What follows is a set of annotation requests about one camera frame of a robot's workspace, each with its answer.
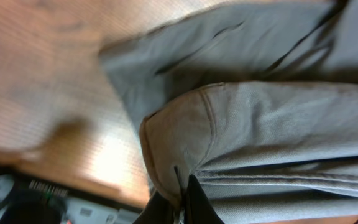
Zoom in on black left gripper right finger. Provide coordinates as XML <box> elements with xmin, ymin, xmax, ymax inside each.
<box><xmin>184</xmin><ymin>175</ymin><xmax>224</xmax><ymax>224</ymax></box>

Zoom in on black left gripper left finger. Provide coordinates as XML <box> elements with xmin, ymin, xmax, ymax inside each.
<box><xmin>133</xmin><ymin>191</ymin><xmax>174</xmax><ymax>224</ymax></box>

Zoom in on grey shorts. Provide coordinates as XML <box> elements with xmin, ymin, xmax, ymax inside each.
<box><xmin>99</xmin><ymin>1</ymin><xmax>358</xmax><ymax>223</ymax></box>

